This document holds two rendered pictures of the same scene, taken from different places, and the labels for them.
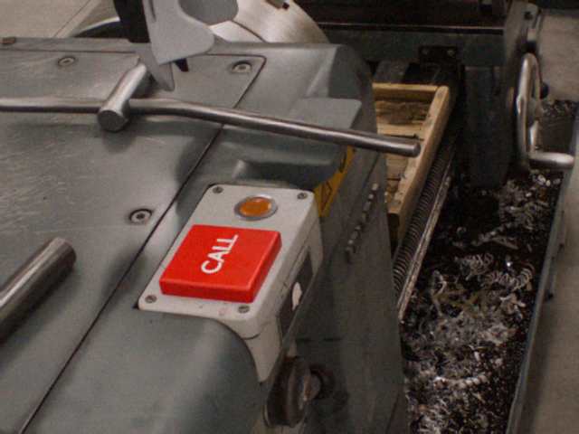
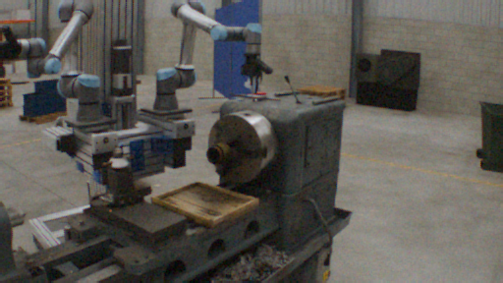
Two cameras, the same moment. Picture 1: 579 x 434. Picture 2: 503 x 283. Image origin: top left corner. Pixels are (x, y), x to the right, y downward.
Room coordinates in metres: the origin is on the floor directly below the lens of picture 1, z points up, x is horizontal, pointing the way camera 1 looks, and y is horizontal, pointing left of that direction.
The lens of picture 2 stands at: (2.90, 0.54, 1.57)
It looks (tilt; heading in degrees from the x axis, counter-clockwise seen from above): 14 degrees down; 193
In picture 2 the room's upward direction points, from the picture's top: 2 degrees clockwise
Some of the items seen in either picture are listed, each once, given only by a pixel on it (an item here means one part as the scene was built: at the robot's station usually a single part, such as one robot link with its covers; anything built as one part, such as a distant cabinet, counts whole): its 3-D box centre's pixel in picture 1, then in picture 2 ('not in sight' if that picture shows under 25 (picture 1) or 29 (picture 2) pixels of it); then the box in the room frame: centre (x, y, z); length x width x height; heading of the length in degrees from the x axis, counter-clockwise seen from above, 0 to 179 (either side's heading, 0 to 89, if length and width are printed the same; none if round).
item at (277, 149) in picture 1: (298, 144); not in sight; (0.74, -0.02, 1.24); 0.09 x 0.08 x 0.03; 157
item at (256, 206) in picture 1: (256, 210); not in sight; (0.65, 0.02, 1.26); 0.02 x 0.02 x 0.01
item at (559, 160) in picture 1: (548, 161); not in sight; (1.49, -0.41, 0.69); 0.08 x 0.03 x 0.03; 67
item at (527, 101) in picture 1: (515, 92); not in sight; (1.61, -0.39, 0.75); 0.27 x 0.10 x 0.23; 157
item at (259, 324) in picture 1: (236, 278); not in sight; (0.61, 0.04, 1.23); 0.13 x 0.08 x 0.05; 157
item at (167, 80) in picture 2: not in sight; (166, 80); (0.69, -0.48, 1.33); 0.13 x 0.12 x 0.14; 156
